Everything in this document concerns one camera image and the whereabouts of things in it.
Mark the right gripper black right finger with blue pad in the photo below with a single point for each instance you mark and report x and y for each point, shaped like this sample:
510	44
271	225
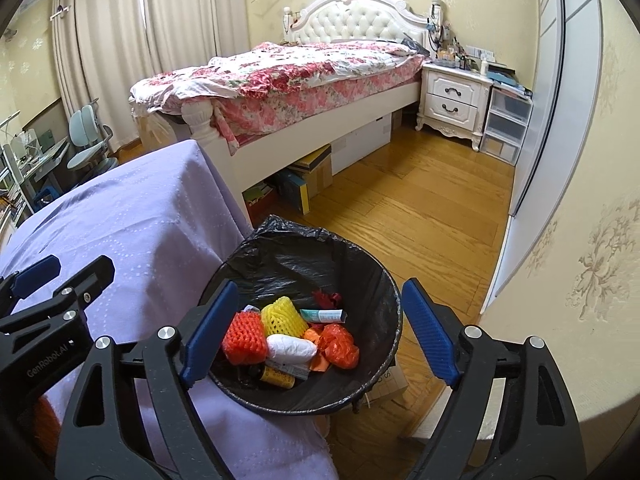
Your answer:
537	434

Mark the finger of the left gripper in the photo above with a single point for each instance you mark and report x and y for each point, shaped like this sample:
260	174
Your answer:
64	311
20	285

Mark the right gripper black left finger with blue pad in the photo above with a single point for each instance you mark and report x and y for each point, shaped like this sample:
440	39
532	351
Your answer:
103	434

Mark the orange red foam net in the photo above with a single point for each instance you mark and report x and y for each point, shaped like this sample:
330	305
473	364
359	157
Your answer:
245	342

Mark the yellow black can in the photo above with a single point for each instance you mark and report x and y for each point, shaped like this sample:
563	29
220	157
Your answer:
261	374

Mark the yellow foam fruit net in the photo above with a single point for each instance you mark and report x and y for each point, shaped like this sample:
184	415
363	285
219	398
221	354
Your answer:
281	317

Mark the orange paper sheet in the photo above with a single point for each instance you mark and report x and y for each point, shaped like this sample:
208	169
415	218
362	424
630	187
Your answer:
318	362

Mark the red orange plastic bag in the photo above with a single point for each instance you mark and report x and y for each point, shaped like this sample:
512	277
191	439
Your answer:
337	345

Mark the teal white tube box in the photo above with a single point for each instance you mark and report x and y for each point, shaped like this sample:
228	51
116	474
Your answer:
323	316

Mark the dark red wrapper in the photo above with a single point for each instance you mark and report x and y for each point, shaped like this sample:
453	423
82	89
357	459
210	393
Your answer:
327	300

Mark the white printed box package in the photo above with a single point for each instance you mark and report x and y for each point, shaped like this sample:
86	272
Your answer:
298	371

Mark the black trash bin bag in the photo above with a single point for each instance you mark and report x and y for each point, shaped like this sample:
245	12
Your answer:
315	269

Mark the grey study desk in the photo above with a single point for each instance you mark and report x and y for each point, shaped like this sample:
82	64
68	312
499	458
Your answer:
18	178

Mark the lilac tablecloth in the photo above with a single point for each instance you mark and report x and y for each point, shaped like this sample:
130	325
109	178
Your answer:
168	221

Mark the pale green desk chair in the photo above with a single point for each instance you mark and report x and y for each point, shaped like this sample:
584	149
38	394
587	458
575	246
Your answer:
91	140

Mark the cream curtains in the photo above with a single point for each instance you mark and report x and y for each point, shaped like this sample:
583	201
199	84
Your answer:
102	48

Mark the brown cardboard box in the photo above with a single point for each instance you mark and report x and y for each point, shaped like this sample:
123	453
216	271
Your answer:
315	169

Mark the pink floral duvet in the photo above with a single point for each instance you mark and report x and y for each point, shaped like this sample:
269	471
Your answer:
272	87

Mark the translucent drawer unit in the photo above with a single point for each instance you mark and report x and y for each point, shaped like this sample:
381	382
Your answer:
506	124

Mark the white storage box under bed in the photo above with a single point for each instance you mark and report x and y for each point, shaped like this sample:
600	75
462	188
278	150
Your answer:
358	144

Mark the white nightstand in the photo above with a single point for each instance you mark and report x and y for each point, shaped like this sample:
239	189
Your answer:
454	103

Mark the white bed frame headboard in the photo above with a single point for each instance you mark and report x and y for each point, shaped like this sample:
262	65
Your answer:
325	21

